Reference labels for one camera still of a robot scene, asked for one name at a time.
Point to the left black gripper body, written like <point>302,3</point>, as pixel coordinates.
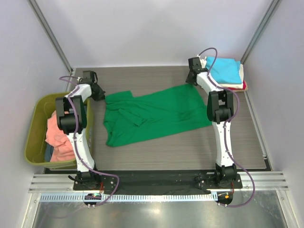
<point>95,84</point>

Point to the green t shirt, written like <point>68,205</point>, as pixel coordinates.
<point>131,119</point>

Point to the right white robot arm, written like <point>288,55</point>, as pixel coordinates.
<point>220,110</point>

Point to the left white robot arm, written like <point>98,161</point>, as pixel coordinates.
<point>72,119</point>

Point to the folded cyan t shirt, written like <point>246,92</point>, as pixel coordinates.
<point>225,70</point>

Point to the folded cream t shirt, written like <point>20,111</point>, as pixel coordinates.
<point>241,76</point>

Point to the folded red t shirt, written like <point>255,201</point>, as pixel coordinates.
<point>236,87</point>

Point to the olive green plastic bin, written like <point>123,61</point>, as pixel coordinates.
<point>36,145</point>

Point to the folded tan t shirt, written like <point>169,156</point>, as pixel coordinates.
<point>247,86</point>

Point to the salmon pink t shirt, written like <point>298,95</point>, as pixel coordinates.
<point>62,147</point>

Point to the grey blue t shirt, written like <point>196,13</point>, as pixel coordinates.
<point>48,152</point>

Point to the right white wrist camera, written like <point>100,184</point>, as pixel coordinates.
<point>203,61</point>

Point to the left aluminium corner post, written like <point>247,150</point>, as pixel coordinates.
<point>51,36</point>

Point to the aluminium corner post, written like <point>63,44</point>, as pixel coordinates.
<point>51,36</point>
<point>274,4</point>

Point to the right aluminium corner post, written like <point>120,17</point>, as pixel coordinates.
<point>274,4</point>

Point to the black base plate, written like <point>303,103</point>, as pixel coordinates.
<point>162,182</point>

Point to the white slotted cable duct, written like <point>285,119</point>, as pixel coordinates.
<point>96,198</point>

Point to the aluminium rail frame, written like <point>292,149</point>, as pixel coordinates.
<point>263,180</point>

